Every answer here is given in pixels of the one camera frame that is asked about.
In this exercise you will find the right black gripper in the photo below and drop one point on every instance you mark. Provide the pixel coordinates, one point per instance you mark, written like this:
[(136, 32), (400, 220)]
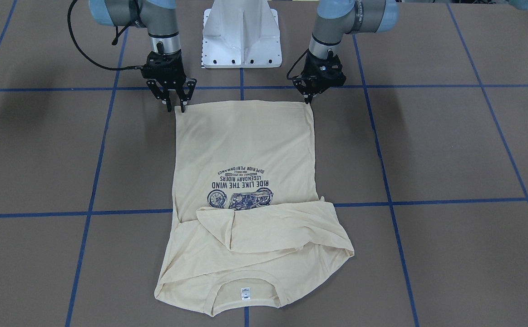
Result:
[(171, 90)]

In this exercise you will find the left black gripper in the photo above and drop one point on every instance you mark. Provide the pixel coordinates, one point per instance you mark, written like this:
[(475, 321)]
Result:
[(308, 87)]

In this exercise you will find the yellow long-sleeve printed shirt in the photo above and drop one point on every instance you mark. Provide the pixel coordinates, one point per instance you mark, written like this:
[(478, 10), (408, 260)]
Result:
[(248, 227)]

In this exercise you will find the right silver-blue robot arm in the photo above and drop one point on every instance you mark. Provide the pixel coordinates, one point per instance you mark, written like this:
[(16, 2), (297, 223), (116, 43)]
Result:
[(158, 17)]

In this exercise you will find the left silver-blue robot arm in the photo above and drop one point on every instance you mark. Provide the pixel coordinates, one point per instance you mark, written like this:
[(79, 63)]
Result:
[(334, 19)]

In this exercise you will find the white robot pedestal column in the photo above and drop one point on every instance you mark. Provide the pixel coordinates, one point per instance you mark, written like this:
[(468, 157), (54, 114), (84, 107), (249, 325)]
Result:
[(241, 34)]

